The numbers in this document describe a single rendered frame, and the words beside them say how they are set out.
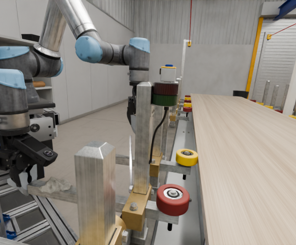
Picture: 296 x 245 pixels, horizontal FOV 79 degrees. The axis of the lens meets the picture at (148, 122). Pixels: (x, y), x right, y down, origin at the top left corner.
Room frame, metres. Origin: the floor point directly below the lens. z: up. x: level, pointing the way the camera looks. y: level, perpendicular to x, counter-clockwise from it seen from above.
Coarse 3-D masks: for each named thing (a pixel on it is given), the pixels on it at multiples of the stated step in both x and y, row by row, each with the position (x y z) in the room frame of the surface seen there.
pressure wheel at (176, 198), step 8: (168, 184) 0.42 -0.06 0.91; (160, 192) 0.38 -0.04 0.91; (168, 192) 0.39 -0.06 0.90; (176, 192) 0.38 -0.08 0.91; (184, 192) 0.38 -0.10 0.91; (160, 200) 0.36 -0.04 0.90; (168, 200) 0.35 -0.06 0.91; (176, 200) 0.35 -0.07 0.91; (184, 200) 0.36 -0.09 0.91; (160, 208) 0.36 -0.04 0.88; (168, 208) 0.35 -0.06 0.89; (176, 208) 0.34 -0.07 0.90; (184, 208) 0.35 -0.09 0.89; (168, 224) 0.38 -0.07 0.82
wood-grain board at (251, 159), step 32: (192, 96) 2.53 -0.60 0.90; (224, 96) 2.73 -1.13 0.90; (224, 128) 1.00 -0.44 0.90; (256, 128) 1.03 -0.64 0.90; (288, 128) 1.06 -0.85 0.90; (224, 160) 0.58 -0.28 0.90; (256, 160) 0.60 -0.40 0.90; (288, 160) 0.61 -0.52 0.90; (224, 192) 0.40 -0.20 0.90; (256, 192) 0.41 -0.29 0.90; (288, 192) 0.41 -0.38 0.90; (224, 224) 0.30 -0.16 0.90; (256, 224) 0.30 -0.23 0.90; (288, 224) 0.31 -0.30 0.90
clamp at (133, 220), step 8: (152, 192) 0.46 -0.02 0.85; (128, 200) 0.39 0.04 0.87; (136, 200) 0.39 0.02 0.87; (144, 200) 0.40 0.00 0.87; (128, 208) 0.37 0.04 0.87; (144, 208) 0.37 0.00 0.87; (128, 216) 0.35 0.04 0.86; (136, 216) 0.35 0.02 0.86; (144, 216) 0.37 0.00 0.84; (128, 224) 0.35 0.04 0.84; (136, 224) 0.35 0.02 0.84
